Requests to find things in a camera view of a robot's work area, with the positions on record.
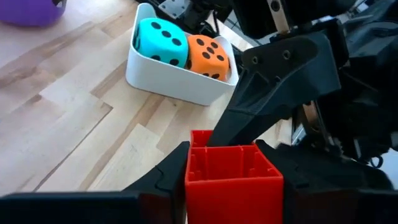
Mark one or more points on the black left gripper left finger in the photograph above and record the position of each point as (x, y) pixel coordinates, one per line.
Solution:
(168, 186)

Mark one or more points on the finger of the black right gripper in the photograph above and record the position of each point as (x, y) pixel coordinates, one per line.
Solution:
(280, 81)

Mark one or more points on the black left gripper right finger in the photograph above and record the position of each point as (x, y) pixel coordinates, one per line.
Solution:
(311, 193)

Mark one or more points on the red heart-shaped toy brick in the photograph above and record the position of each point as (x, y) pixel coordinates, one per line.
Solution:
(233, 183)

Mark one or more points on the orange foam dice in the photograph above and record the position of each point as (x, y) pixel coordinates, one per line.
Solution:
(206, 57)

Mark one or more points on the white plastic bin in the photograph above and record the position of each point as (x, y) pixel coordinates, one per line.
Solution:
(174, 82)

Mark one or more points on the teal foam dice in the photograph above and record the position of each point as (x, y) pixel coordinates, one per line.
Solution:
(160, 42)

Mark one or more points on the purple monster-face bucket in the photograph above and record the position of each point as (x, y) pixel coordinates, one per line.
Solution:
(31, 14)

